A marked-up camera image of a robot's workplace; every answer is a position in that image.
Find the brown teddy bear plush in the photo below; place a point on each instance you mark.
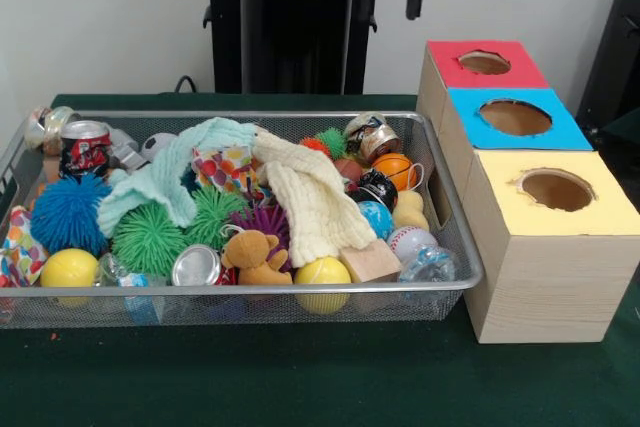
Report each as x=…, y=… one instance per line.
x=255, y=252

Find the crushed red soda can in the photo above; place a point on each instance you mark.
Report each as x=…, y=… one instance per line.
x=195, y=264

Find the wooden box with three holes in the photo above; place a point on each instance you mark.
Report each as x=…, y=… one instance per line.
x=550, y=287

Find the silver mesh bin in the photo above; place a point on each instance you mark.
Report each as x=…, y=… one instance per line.
x=30, y=312

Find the orange basketball toy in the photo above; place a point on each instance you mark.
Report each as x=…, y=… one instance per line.
x=392, y=169

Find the black stand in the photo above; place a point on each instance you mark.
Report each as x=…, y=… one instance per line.
x=620, y=47

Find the cream knitted cloth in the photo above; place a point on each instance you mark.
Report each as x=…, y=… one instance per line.
x=310, y=197

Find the white baseball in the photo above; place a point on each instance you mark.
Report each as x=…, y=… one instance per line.
x=410, y=242

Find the dark green table cloth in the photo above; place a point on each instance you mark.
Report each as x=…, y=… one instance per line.
x=300, y=377
x=625, y=137

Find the wooden block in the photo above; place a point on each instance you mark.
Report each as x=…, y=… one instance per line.
x=370, y=262

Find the yellow ball with seam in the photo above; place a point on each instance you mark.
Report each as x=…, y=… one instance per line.
x=322, y=279

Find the mint green knitted cloth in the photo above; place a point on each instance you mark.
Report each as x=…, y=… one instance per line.
x=150, y=182

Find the green spiky rubber ball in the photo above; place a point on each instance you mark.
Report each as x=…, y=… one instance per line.
x=145, y=242

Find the blue spiky rubber ball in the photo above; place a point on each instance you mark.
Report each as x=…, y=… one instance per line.
x=67, y=214

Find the plain yellow ball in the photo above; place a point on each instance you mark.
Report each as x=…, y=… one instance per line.
x=67, y=269

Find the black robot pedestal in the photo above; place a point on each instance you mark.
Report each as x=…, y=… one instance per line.
x=300, y=22

